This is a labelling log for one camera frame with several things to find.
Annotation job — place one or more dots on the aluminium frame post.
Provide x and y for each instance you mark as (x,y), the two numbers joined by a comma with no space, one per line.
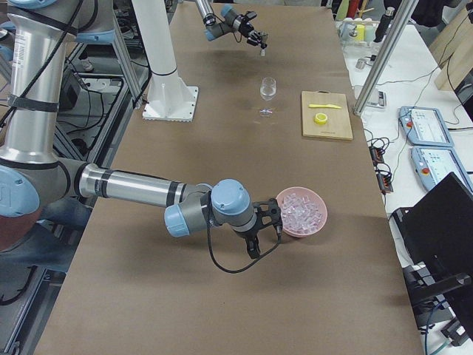
(399,22)

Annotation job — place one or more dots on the yellow plastic knife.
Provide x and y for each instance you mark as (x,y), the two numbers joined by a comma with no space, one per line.
(324,106)

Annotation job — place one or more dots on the pink bowl of ice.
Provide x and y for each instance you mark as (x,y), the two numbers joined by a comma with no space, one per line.
(304,213)

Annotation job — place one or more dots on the upper blue teach pendant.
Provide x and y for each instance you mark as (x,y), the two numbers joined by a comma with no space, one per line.
(424,126)

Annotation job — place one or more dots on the white camera column base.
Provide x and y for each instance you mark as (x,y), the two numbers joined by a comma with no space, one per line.
(168,97)

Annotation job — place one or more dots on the blue teach pendant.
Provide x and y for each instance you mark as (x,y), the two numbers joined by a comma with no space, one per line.
(434,163)
(424,126)

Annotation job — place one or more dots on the bamboo cutting board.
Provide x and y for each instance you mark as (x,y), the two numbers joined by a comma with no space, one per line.
(338,125)

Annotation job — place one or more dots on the black thermos bottle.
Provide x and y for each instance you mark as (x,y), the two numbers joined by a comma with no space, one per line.
(383,25)

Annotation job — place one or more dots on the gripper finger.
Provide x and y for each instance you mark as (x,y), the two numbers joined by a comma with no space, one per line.
(252,246)
(256,43)
(275,216)
(260,35)

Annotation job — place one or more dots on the black monitor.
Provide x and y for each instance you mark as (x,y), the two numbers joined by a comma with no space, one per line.
(437,230)

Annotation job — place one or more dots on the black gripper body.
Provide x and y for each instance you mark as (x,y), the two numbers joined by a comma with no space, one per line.
(246,234)
(246,29)

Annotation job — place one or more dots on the clear wine glass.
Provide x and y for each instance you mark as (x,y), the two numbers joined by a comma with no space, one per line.
(267,92)

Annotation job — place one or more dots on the steel double jigger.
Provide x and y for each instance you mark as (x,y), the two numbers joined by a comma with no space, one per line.
(262,51)

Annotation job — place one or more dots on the wooden plank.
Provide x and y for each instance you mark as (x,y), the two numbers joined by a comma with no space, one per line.
(452,49)

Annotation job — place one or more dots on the lower blue teach pendant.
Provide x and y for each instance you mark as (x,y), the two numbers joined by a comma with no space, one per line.
(434,163)

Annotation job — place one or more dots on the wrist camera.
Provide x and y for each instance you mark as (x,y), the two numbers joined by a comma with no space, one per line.
(248,16)

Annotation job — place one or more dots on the yellow lemon slice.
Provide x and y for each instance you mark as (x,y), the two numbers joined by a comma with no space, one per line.
(320,118)

